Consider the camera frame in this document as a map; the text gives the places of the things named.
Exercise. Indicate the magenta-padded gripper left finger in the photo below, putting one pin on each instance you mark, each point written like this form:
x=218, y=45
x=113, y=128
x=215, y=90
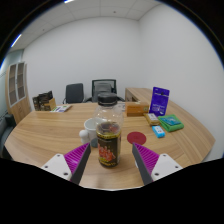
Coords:
x=60, y=165

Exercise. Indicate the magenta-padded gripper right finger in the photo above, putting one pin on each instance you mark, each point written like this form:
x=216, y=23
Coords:
x=161, y=165

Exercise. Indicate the clear drink bottle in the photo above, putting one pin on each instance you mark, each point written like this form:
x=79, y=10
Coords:
x=108, y=146

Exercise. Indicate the small light blue box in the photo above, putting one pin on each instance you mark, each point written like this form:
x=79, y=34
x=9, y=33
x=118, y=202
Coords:
x=158, y=131

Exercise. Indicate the flat round red coaster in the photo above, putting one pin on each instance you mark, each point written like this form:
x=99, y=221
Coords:
x=136, y=137

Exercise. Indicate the folded green cloth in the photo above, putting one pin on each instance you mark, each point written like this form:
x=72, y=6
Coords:
x=175, y=127

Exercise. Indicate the teal flat box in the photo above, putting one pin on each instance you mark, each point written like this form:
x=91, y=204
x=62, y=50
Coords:
x=171, y=121

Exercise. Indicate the small tan box, white label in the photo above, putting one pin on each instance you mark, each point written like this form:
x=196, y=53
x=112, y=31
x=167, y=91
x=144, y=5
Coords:
x=152, y=119

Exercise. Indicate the white and grey mug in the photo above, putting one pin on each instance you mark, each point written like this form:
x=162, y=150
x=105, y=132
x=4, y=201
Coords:
x=89, y=128

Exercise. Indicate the brown wooden tissue box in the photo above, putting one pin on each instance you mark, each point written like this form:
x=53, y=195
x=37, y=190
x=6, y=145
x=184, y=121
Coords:
x=136, y=109

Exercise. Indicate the purple standing package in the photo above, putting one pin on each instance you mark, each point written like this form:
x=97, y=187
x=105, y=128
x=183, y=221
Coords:
x=159, y=101

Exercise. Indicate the dark brown box holder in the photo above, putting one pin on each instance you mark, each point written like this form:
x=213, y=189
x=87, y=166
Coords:
x=43, y=101

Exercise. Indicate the wooden cabinet with glass doors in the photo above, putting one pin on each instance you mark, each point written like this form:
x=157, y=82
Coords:
x=20, y=108

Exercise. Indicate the black office chair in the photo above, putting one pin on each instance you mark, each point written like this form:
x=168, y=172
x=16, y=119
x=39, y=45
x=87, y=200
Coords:
x=74, y=92

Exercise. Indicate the grey mesh-back office chair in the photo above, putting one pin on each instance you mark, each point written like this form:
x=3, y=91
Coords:
x=103, y=87

